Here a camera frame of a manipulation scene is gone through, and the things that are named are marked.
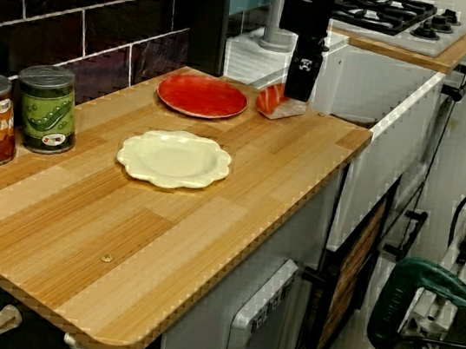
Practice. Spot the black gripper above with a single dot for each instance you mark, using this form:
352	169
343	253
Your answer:
310	10

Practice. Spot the brass counter screw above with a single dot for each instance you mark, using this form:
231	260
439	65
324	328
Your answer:
106	258
322	114

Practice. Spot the white sink with drainboard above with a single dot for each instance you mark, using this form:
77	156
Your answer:
360	84

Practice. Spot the grey curved faucet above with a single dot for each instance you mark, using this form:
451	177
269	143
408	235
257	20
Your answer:
276	14

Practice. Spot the red round plate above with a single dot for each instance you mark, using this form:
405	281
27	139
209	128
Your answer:
202	97

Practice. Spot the black hutch wide panel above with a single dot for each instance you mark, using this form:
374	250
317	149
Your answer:
212	18

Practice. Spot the black stove knob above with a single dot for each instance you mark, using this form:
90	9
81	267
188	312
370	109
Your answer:
425	32
452	16
440	23

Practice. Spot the white kitchen cabinet body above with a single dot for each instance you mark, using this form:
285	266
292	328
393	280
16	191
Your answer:
296	219

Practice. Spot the grey stove top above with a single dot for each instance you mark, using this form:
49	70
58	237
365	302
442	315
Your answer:
446	39

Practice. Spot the cream scalloped plate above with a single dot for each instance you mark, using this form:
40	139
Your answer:
174	159

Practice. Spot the wood slat cabinet door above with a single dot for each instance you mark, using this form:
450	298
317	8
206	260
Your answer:
357	254

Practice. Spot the white toy dishwasher panel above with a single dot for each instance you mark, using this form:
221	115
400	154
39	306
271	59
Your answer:
247	317

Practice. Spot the green peas can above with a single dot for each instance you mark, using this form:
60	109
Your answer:
46	116

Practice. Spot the white round knob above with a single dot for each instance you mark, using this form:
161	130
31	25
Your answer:
78	342

